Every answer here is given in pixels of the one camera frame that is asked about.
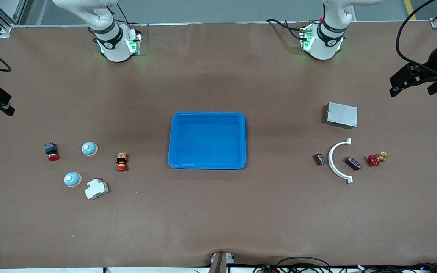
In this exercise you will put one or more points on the blue plastic tray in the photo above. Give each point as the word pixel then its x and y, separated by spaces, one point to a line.
pixel 207 144

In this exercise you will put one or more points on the blue dome bell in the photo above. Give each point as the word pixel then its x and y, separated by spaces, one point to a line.
pixel 88 148
pixel 71 179

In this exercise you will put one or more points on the grey metal box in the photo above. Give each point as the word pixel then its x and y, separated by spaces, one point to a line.
pixel 341 115

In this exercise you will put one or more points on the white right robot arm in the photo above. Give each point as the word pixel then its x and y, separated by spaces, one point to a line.
pixel 114 49

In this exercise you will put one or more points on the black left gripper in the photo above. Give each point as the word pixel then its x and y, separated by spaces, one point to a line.
pixel 432 65

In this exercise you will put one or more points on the red emergency stop button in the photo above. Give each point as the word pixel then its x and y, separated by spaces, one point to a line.
pixel 51 148

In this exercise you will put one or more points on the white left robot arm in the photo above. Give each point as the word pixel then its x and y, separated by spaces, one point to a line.
pixel 323 49

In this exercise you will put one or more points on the black electrolytic capacitor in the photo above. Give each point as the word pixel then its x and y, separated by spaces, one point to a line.
pixel 319 159
pixel 353 163

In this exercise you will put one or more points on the white curved bracket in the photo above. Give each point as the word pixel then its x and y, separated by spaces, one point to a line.
pixel 330 159

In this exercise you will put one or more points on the white circuit breaker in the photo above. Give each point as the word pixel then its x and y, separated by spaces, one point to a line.
pixel 96 189

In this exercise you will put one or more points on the orange red push button switch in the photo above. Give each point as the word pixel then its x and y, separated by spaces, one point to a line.
pixel 121 159

